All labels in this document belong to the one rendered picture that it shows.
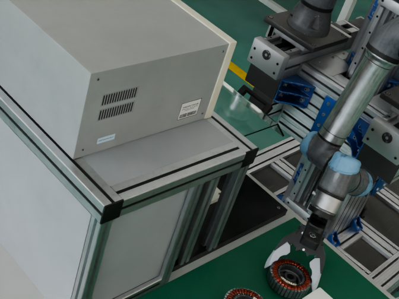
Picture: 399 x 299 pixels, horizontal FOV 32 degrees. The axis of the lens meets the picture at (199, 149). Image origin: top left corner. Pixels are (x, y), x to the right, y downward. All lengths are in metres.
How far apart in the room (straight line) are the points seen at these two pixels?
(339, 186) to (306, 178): 0.93
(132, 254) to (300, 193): 1.33
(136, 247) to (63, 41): 0.47
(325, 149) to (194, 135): 0.48
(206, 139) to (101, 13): 0.36
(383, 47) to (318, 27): 0.62
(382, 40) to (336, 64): 0.71
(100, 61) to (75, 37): 0.09
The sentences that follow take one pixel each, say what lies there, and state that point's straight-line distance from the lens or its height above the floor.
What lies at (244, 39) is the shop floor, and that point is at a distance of 4.65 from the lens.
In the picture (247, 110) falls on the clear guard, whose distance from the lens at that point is 1.78.
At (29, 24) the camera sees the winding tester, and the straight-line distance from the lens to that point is 1.39.
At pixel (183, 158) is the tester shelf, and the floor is 1.11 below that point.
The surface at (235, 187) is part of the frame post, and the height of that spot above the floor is 0.99.
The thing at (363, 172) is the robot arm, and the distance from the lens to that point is 1.85.
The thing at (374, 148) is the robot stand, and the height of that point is 0.91.
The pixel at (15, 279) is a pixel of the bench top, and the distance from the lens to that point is 1.62.
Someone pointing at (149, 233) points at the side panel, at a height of 0.96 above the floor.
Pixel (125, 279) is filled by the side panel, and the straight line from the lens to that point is 1.56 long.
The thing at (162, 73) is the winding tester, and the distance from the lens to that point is 1.39.
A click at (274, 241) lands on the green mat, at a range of 1.91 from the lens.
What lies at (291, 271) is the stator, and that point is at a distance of 1.82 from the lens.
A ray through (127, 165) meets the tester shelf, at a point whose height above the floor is 1.11.
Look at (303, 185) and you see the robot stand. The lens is 2.70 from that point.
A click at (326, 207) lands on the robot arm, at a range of 1.76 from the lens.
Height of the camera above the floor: 1.96
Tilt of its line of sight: 35 degrees down
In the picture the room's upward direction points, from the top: 19 degrees clockwise
